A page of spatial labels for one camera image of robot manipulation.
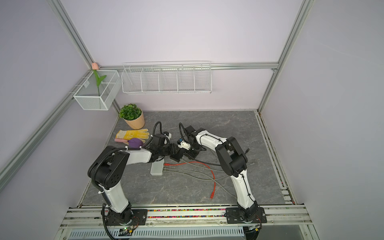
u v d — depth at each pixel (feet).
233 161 1.78
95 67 2.93
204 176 2.85
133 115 3.34
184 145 2.91
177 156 3.06
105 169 1.63
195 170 2.93
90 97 2.53
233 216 2.35
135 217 2.42
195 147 2.62
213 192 2.66
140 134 3.54
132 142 3.31
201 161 3.05
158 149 2.59
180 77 3.35
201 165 3.00
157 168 2.90
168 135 3.00
